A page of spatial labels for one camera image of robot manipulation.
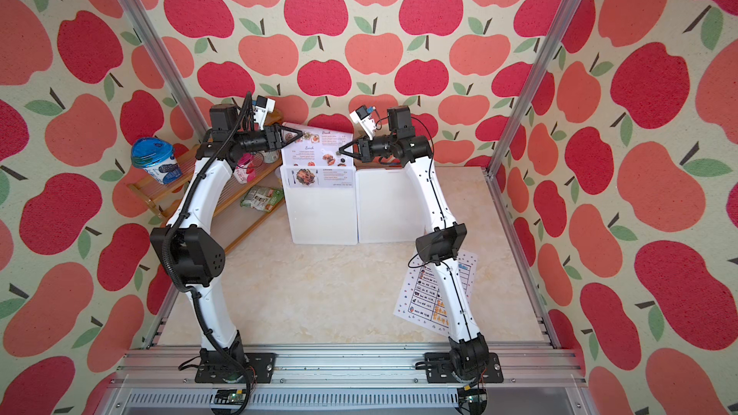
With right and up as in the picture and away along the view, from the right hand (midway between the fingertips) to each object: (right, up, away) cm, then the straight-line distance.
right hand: (342, 155), depth 82 cm
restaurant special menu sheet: (-8, -1, 0) cm, 8 cm away
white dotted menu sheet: (+24, -44, +4) cm, 50 cm away
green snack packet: (-33, -13, +26) cm, 44 cm away
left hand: (-11, +4, -3) cm, 12 cm away
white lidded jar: (-28, +2, +21) cm, 35 cm away
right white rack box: (+15, -15, +15) cm, 26 cm away
